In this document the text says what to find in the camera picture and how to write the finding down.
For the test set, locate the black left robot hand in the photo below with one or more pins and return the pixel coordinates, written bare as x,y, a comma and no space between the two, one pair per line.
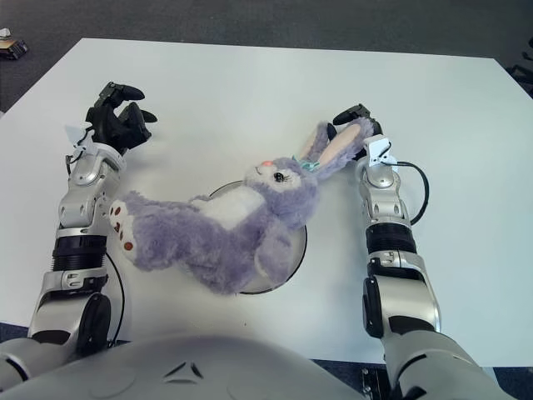
116,125

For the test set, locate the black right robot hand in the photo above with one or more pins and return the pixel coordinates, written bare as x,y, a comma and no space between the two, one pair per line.
370,133

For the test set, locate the purple plush doll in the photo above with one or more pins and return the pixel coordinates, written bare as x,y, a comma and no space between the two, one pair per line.
233,225

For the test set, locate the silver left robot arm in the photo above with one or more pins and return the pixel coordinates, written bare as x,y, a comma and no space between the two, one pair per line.
79,233

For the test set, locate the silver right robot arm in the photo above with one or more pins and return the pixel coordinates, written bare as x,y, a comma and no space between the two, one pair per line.
395,266

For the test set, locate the white plate with black rim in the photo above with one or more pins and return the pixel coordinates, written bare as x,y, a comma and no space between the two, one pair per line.
297,246

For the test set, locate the dark cardboard box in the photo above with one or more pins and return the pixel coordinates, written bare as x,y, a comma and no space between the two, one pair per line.
14,49

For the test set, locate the white cloth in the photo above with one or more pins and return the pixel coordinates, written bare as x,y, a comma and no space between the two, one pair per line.
4,32

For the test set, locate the black chair base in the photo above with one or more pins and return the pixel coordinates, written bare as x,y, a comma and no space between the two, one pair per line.
524,75

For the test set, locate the grey robot torso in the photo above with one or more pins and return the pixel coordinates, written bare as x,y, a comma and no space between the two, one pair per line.
208,366

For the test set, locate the black table leg bracket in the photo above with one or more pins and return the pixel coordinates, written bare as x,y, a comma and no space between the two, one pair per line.
375,385

